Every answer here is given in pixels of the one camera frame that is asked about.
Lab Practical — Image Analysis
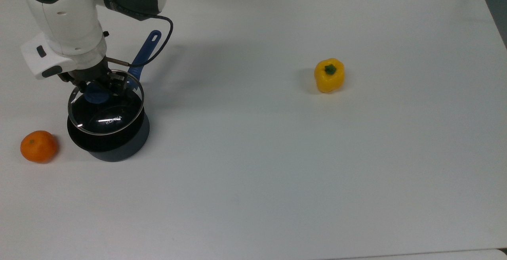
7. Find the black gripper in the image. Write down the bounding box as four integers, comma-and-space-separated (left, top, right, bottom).
59, 63, 130, 95

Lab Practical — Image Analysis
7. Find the glass lid with blue knob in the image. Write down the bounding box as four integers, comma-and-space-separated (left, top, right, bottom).
67, 70, 145, 136

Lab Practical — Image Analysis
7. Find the orange mandarin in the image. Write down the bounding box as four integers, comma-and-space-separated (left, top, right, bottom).
20, 130, 59, 164

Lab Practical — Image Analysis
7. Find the yellow bell pepper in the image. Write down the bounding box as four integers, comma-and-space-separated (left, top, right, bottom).
314, 58, 345, 94

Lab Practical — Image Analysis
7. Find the dark saucepan with blue handle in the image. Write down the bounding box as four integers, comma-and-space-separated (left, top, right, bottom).
67, 30, 162, 163

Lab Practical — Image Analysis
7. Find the thin robot gripper cable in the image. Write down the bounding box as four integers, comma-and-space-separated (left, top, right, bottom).
105, 14, 174, 68

